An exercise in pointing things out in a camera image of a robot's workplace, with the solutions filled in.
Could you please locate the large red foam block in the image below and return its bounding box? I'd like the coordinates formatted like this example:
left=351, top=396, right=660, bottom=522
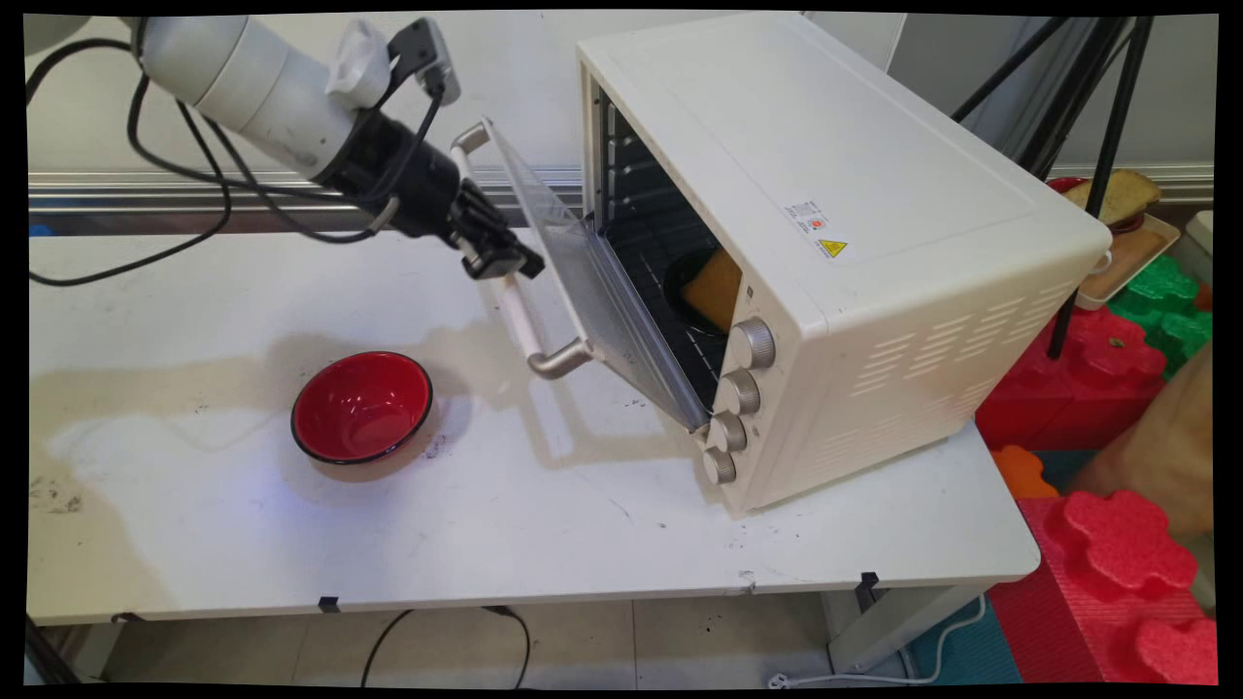
left=988, top=489, right=1220, bottom=686

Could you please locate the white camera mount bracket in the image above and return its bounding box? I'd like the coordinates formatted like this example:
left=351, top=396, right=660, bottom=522
left=324, top=19, right=395, bottom=111

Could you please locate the tan brown bulky object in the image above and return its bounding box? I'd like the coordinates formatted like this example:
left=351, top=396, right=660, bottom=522
left=1068, top=344, right=1216, bottom=546

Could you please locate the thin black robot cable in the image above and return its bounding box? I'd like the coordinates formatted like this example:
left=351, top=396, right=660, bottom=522
left=126, top=73, right=401, bottom=245

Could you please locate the white power cable with plug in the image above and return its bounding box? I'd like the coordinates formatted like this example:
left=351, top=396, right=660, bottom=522
left=766, top=593, right=988, bottom=691

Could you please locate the aluminium table rail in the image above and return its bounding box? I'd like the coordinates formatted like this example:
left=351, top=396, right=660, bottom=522
left=27, top=165, right=586, bottom=217

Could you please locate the wire oven rack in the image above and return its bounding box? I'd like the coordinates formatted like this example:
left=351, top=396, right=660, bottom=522
left=602, top=216, right=731, bottom=385

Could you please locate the teal foam floor mat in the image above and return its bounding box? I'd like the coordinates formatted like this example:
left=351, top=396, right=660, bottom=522
left=907, top=590, right=1023, bottom=686

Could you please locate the black floor cable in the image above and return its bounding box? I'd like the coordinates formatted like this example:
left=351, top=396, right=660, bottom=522
left=360, top=606, right=533, bottom=691

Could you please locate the black camera cable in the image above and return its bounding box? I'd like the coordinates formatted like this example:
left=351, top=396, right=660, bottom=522
left=373, top=83, right=449, bottom=211

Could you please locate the white toaster oven body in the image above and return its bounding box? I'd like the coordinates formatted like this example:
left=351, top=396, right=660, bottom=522
left=577, top=12, right=1114, bottom=519

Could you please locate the beige serving tray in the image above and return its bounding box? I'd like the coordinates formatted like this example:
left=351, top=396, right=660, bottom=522
left=1072, top=212, right=1182, bottom=313

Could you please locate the white table leg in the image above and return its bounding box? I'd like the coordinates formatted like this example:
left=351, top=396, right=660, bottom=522
left=823, top=582, right=984, bottom=677

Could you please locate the green foam block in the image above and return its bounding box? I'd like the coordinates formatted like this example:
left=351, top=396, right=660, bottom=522
left=1106, top=253, right=1215, bottom=381

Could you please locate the glass oven door with handle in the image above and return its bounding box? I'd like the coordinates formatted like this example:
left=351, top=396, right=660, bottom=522
left=449, top=116, right=712, bottom=434

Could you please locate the small red foam block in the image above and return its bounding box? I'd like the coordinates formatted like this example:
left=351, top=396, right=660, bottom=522
left=975, top=305, right=1167, bottom=453

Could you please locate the toasted sandwich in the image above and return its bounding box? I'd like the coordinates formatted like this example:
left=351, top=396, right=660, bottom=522
left=1062, top=169, right=1162, bottom=227

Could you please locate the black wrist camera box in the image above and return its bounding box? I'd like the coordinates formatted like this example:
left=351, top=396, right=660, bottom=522
left=387, top=17, right=463, bottom=107

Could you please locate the red plate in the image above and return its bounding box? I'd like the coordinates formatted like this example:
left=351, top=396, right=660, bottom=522
left=1046, top=176, right=1148, bottom=235

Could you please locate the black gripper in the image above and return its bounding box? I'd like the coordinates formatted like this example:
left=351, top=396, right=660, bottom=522
left=323, top=111, right=547, bottom=283

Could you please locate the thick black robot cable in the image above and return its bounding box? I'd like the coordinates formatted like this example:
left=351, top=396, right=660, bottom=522
left=27, top=37, right=235, bottom=288

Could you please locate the red bowl with black rim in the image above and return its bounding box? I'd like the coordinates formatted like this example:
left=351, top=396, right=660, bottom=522
left=290, top=350, right=435, bottom=468

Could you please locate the black tripod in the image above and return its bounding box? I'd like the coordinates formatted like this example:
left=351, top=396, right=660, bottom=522
left=952, top=15, right=1159, bottom=361

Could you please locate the orange foam piece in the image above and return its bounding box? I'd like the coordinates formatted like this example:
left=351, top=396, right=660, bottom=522
left=991, top=444, right=1060, bottom=502

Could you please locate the white oven label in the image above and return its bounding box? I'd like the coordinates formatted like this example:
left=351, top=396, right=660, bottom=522
left=784, top=199, right=830, bottom=237

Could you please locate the yellow bread slice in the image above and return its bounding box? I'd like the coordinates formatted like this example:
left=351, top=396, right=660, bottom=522
left=680, top=247, right=745, bottom=335

